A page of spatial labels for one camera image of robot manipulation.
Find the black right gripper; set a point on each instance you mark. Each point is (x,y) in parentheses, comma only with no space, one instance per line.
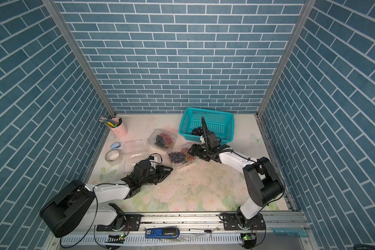
(199,147)

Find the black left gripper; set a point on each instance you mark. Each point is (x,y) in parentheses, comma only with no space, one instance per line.
(161,173)

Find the red grape bunch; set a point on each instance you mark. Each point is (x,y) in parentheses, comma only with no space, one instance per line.
(169,140)
(188,156)

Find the clear clamshell container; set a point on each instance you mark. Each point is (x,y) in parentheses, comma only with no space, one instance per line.
(178,149)
(133,152)
(156,132)

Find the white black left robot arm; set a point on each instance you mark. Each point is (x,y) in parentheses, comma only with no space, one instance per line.
(80,205)

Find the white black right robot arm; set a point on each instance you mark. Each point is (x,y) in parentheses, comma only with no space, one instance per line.
(263,183)

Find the tape roll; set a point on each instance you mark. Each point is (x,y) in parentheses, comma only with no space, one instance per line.
(114,157)

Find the small blue stapler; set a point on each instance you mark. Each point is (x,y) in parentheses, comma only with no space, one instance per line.
(115,146)

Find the pink pen cup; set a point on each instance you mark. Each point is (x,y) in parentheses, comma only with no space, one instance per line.
(120,131)

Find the blue black handheld device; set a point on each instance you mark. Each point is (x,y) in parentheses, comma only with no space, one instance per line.
(162,233)

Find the black marker pen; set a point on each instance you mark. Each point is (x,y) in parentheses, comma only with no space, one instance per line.
(200,230)

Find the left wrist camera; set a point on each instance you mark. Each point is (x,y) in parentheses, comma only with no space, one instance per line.
(146,167)

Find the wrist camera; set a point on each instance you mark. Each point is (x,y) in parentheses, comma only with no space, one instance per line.
(146,167)
(211,140)

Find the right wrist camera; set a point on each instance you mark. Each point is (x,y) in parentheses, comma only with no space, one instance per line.
(211,140)

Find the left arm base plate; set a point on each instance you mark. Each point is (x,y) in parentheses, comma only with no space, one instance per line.
(131,220)

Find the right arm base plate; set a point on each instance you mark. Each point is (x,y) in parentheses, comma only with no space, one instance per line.
(228,221)

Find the teal metal bracket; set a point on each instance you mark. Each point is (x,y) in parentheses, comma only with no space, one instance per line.
(290,232)

